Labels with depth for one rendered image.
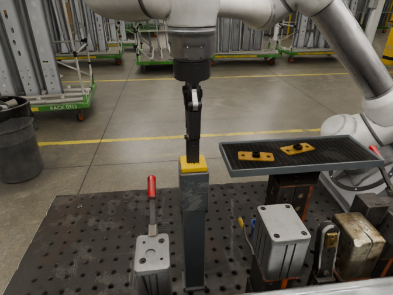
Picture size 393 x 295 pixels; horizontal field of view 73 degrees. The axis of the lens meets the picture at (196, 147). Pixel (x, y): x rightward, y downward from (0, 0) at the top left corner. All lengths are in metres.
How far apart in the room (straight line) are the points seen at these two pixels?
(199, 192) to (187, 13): 0.39
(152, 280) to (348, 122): 0.91
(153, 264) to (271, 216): 0.25
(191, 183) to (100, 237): 0.59
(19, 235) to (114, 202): 1.23
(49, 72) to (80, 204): 3.20
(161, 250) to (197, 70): 0.36
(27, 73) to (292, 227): 4.14
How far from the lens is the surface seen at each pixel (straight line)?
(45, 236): 1.21
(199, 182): 0.63
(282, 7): 1.00
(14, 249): 2.31
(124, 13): 0.58
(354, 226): 0.66
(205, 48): 0.51
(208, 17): 0.50
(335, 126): 1.17
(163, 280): 0.57
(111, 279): 1.00
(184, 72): 0.52
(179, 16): 0.50
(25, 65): 4.38
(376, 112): 1.16
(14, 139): 2.76
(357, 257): 0.66
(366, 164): 0.73
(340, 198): 1.35
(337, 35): 1.05
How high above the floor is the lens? 1.49
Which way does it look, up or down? 29 degrees down
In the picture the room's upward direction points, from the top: straight up
